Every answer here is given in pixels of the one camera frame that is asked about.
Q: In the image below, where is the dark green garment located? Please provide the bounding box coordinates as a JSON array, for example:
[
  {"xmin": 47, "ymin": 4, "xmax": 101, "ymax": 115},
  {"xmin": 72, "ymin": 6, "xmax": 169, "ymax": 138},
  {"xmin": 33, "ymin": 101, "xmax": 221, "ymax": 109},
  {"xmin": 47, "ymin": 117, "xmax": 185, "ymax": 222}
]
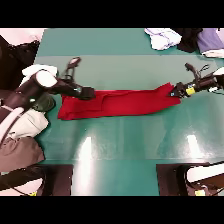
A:
[{"xmin": 32, "ymin": 94, "xmax": 56, "ymax": 113}]

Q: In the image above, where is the black garment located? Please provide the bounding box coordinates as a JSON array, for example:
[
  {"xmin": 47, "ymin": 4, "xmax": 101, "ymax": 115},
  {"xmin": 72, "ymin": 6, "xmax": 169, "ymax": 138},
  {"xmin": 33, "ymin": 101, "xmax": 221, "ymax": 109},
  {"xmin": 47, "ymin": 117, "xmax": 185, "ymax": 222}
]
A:
[{"xmin": 174, "ymin": 27, "xmax": 204, "ymax": 54}]

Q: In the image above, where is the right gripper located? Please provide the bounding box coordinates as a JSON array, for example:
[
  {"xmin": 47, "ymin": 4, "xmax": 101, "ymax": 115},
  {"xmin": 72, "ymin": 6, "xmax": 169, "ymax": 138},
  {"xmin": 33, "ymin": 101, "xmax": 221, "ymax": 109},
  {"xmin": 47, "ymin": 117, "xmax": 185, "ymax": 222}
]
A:
[{"xmin": 171, "ymin": 82, "xmax": 189, "ymax": 99}]

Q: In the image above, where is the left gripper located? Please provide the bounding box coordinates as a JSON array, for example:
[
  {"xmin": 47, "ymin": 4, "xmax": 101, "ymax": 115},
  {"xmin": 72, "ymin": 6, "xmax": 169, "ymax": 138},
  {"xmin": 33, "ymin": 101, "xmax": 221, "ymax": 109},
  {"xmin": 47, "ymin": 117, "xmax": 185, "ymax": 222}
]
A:
[{"xmin": 77, "ymin": 86, "xmax": 97, "ymax": 101}]

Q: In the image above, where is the purple garment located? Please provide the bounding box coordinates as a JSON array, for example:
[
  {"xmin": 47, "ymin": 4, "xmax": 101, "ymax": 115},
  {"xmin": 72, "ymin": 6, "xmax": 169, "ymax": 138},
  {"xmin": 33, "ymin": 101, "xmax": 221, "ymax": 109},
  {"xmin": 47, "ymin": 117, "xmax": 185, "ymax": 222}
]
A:
[{"xmin": 196, "ymin": 27, "xmax": 224, "ymax": 55}]

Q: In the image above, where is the black cable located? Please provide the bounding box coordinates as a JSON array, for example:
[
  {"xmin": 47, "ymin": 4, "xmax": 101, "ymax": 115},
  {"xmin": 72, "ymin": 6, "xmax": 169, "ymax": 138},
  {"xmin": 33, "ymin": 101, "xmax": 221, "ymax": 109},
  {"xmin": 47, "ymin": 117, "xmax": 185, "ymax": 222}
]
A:
[{"xmin": 175, "ymin": 161, "xmax": 224, "ymax": 197}]

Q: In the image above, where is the red T-shirt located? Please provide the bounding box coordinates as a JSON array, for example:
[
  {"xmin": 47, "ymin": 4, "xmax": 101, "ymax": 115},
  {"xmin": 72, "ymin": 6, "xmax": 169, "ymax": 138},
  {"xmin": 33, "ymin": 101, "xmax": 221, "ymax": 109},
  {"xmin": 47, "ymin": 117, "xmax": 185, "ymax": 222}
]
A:
[{"xmin": 57, "ymin": 82, "xmax": 182, "ymax": 121}]

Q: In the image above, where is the brown garment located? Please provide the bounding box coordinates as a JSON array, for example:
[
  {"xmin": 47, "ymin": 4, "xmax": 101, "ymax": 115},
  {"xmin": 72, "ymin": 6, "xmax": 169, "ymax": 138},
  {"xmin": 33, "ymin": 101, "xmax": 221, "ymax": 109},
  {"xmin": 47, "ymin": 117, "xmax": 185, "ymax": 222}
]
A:
[{"xmin": 0, "ymin": 135, "xmax": 46, "ymax": 173}]

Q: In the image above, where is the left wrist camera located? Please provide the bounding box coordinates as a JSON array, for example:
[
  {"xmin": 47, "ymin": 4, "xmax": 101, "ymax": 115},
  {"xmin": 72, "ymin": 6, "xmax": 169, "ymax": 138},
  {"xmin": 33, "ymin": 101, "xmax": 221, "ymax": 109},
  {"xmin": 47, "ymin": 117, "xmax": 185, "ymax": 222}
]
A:
[{"xmin": 65, "ymin": 56, "xmax": 82, "ymax": 80}]

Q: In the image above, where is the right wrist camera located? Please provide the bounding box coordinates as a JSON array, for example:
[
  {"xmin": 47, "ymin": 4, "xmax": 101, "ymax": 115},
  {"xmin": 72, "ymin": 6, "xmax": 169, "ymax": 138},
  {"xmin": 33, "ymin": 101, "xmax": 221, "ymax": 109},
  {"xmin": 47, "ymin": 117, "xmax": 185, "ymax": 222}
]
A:
[{"xmin": 184, "ymin": 62, "xmax": 202, "ymax": 82}]

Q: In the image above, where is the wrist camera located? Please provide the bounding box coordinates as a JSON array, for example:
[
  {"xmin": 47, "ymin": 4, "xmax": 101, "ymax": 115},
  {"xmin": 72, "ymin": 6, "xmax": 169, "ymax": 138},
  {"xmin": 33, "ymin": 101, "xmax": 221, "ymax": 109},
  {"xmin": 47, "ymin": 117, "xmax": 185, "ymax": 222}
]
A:
[
  {"xmin": 184, "ymin": 62, "xmax": 202, "ymax": 82},
  {"xmin": 65, "ymin": 56, "xmax": 82, "ymax": 80}
]

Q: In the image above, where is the cream garment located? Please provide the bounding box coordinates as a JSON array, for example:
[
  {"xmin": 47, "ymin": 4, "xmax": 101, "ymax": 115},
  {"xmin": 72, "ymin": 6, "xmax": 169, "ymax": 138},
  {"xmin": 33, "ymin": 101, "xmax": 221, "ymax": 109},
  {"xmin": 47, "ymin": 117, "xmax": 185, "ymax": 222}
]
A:
[{"xmin": 5, "ymin": 109, "xmax": 50, "ymax": 140}]

